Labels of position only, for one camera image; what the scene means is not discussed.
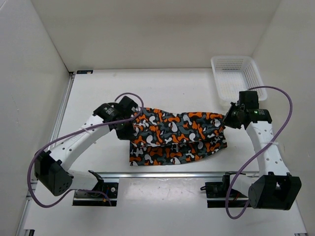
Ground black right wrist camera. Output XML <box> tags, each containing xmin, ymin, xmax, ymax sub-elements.
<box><xmin>238</xmin><ymin>90</ymin><xmax>259</xmax><ymax>110</ymax></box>

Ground white perforated plastic basket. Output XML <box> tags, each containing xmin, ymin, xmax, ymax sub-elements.
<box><xmin>211</xmin><ymin>56</ymin><xmax>263</xmax><ymax>106</ymax></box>

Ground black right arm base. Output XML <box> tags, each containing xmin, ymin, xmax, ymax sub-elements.
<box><xmin>200</xmin><ymin>172</ymin><xmax>257</xmax><ymax>208</ymax></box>

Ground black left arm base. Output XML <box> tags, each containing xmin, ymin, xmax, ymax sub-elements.
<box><xmin>72</xmin><ymin>171</ymin><xmax>119</xmax><ymax>207</ymax></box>

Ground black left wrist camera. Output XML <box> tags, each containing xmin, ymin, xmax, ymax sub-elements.
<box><xmin>118</xmin><ymin>96</ymin><xmax>138</xmax><ymax>117</ymax></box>

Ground aluminium left side rail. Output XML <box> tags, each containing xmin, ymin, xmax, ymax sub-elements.
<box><xmin>14</xmin><ymin>71</ymin><xmax>74</xmax><ymax>236</ymax></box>

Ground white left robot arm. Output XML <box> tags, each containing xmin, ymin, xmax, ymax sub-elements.
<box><xmin>34</xmin><ymin>101</ymin><xmax>138</xmax><ymax>197</ymax></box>

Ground aluminium table edge rail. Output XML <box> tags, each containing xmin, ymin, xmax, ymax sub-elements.
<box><xmin>98</xmin><ymin>171</ymin><xmax>261</xmax><ymax>179</ymax></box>

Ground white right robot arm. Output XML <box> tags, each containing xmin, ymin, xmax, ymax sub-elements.
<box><xmin>221</xmin><ymin>103</ymin><xmax>302</xmax><ymax>210</ymax></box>

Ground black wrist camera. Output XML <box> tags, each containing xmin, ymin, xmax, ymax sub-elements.
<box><xmin>238</xmin><ymin>90</ymin><xmax>259</xmax><ymax>110</ymax></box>
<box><xmin>118</xmin><ymin>96</ymin><xmax>138</xmax><ymax>117</ymax></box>

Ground orange camouflage shorts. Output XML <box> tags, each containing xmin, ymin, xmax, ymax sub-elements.
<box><xmin>129</xmin><ymin>108</ymin><xmax>227</xmax><ymax>166</ymax></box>

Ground dark label sticker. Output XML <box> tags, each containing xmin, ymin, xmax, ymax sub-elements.
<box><xmin>76</xmin><ymin>70</ymin><xmax>93</xmax><ymax>74</ymax></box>

